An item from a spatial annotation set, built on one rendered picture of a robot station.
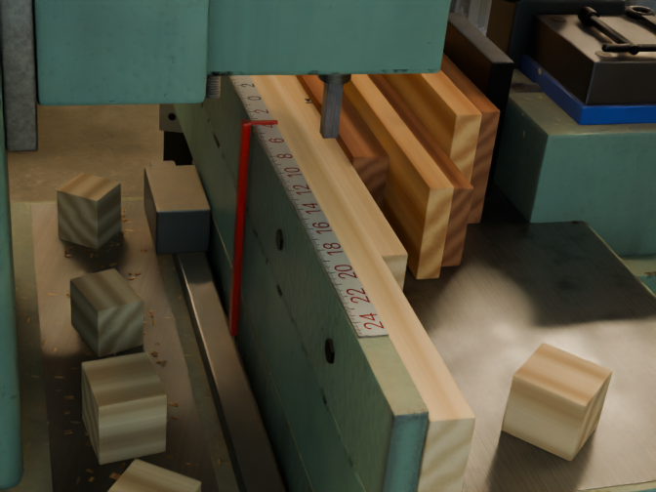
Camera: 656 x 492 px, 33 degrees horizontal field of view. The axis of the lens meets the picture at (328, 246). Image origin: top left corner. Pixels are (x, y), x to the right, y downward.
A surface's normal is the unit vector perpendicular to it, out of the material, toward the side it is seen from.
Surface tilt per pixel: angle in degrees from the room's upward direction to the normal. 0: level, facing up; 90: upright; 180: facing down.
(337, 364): 90
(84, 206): 90
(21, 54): 90
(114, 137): 0
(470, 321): 0
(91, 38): 90
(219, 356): 0
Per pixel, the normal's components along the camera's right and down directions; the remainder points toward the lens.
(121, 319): 0.57, 0.45
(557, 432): -0.55, 0.37
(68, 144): 0.09, -0.86
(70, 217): -0.35, 0.44
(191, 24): 0.26, 0.50
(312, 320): -0.96, 0.05
